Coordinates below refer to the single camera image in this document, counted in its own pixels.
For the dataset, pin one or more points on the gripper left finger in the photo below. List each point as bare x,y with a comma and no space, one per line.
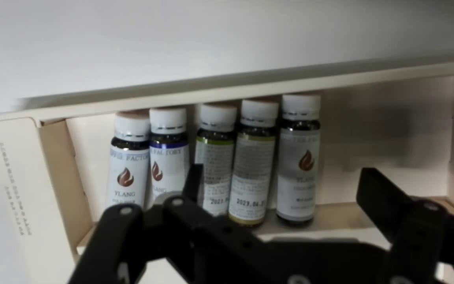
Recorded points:
179,236

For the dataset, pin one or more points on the white-label bottle with flame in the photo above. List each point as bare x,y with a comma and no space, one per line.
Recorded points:
128,165

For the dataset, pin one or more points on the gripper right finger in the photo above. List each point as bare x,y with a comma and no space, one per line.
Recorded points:
408,228

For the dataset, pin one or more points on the purple-band bottle with flame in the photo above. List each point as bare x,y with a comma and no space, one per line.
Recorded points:
169,157

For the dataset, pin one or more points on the grey-label bottle with flame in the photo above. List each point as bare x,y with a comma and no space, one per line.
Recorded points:
298,165

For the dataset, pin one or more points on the beige cardboard tray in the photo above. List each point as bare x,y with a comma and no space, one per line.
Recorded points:
388,150

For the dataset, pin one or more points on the green-band bottle with text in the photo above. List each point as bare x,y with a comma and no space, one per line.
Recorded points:
215,161

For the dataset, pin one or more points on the yellow-band bottle with text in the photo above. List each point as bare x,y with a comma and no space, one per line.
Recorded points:
252,169

